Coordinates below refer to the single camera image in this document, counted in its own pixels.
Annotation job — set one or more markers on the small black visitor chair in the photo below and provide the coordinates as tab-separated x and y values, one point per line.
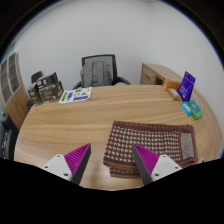
36	76

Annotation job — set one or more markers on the green small box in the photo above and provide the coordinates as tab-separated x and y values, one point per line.
195	110

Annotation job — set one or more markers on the black mesh office chair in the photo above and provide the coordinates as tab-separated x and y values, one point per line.
115	66

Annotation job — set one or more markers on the small yellow box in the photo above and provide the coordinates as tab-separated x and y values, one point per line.
174	94

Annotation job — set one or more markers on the orange box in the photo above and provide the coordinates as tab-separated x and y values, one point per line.
171	84

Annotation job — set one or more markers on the grey backpack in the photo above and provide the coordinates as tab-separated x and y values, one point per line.
96	74

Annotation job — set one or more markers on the brown patterned towel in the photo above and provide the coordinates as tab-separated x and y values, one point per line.
150	140

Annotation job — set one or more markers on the wooden glass-door cabinet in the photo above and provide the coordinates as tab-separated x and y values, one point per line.
13	96

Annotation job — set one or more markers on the black equipment beside table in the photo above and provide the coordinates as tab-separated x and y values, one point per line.
6	140

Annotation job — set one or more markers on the low wooden sideboard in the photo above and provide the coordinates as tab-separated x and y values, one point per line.
151	74

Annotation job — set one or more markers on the printed white paper sheet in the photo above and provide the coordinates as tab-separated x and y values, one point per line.
76	95

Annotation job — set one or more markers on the brown cardboard box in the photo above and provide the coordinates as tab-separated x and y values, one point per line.
32	94

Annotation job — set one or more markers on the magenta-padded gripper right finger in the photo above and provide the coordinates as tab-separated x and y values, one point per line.
148	160

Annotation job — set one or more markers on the teal small box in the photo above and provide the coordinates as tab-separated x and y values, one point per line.
186	108

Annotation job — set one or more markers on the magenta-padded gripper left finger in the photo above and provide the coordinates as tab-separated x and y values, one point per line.
76	159

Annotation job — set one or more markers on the purple upright box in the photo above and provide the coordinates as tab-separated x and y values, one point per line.
186	86

